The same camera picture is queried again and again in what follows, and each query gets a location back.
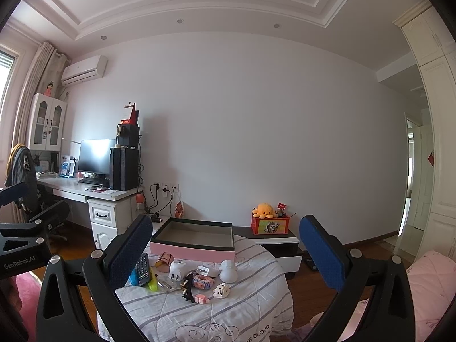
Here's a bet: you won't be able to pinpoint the large white plug adapter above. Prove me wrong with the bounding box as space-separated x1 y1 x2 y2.
168 261 188 281

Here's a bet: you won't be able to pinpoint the pink bed blanket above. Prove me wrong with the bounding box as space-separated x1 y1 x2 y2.
296 249 456 342

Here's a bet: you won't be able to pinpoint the black box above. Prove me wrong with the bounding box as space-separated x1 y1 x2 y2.
116 123 140 147

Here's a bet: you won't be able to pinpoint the black office chair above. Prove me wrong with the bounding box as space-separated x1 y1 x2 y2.
4 143 70 245

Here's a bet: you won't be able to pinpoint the black remote control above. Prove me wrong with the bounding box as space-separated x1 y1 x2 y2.
135 252 153 287

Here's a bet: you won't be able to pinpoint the orange octopus plush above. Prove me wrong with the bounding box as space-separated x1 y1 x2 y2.
252 203 276 219

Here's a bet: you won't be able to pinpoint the black computer monitor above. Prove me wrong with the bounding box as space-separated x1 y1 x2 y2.
77 139 116 180

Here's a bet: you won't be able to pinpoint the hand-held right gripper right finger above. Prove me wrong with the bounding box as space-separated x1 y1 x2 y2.
298 215 421 342

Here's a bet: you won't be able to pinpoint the pink rug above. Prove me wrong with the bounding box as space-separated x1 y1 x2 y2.
14 270 48 339

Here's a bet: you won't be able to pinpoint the grey jacket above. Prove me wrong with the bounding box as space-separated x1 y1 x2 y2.
4 143 38 189

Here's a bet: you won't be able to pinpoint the white air conditioner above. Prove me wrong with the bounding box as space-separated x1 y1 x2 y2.
60 55 108 87

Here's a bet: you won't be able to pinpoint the beige curtain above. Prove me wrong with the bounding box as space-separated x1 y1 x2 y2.
14 41 68 150

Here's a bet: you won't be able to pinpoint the black power cables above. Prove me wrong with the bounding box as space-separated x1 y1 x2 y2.
144 184 180 211

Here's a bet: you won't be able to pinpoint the white desk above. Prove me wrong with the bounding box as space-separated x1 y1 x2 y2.
36 176 145 250

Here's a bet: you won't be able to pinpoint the cream wardrobe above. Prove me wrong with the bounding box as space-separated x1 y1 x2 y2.
394 0 456 264

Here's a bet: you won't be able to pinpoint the red printed box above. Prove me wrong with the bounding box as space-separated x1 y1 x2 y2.
250 215 291 236

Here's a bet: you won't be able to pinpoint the window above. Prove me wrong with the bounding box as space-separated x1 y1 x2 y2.
0 44 20 115

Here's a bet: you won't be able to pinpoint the clear glass bottle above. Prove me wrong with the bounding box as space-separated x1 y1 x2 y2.
156 274 179 291

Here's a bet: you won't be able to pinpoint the blue product box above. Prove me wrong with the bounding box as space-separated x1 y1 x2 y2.
59 155 77 178

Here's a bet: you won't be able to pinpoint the row of books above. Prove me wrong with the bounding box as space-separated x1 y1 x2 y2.
36 151 59 179

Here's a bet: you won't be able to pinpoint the red paper bag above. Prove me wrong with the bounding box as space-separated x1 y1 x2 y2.
121 103 140 126

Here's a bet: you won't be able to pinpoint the pink storage box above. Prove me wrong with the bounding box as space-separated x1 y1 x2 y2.
150 217 236 263

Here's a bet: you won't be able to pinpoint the black tower model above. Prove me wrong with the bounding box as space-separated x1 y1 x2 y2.
180 272 196 303

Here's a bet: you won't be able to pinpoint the black computer tower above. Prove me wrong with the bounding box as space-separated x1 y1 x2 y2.
109 147 139 192

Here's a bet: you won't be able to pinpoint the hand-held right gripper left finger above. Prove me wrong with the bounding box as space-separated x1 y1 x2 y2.
36 215 154 342

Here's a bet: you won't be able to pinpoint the pink brick ring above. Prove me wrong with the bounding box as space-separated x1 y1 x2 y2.
192 274 214 290

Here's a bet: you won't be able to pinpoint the white glass-door cabinet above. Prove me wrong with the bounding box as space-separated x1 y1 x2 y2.
28 93 68 151

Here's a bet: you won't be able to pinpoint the white figurine lamp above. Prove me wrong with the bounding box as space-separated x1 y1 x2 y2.
218 260 240 283

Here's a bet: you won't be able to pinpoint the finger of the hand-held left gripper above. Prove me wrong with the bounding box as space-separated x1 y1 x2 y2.
0 181 38 207
28 199 71 230

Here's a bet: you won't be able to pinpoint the black white low cabinet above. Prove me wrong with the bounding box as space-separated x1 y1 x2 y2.
148 214 303 280

